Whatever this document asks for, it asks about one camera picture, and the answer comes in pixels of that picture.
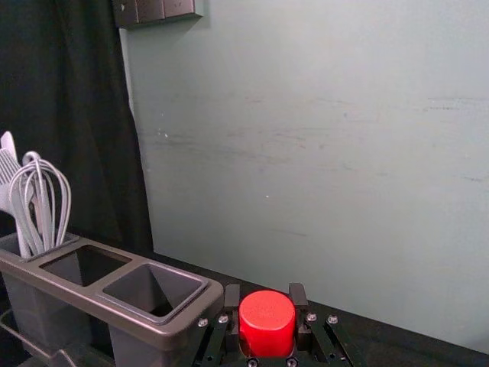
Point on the grey slotted spatula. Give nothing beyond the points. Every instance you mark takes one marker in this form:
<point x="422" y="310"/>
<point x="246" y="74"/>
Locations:
<point x="7" y="168"/>

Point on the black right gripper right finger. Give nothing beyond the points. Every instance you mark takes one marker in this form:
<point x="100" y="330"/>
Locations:
<point x="324" y="344"/>

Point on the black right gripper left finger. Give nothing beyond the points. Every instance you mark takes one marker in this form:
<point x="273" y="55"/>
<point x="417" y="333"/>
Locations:
<point x="217" y="336"/>

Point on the black table cloth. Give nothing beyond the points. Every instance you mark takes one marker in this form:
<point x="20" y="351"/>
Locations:
<point x="401" y="344"/>

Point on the dark wall switch panel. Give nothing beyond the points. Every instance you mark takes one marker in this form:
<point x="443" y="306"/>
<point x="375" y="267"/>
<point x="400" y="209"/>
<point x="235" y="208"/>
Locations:
<point x="153" y="9"/>

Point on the grey three-compartment utensil holder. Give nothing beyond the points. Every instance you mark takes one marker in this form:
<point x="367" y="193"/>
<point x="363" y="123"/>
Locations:
<point x="160" y="336"/>

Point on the grey silicone whisk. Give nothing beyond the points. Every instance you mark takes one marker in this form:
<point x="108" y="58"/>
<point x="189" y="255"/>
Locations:
<point x="20" y="214"/>

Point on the red cylindrical cap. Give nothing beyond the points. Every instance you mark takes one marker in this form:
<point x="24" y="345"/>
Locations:
<point x="267" y="325"/>

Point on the dark curtain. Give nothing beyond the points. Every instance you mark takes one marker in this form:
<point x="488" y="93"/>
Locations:
<point x="65" y="114"/>

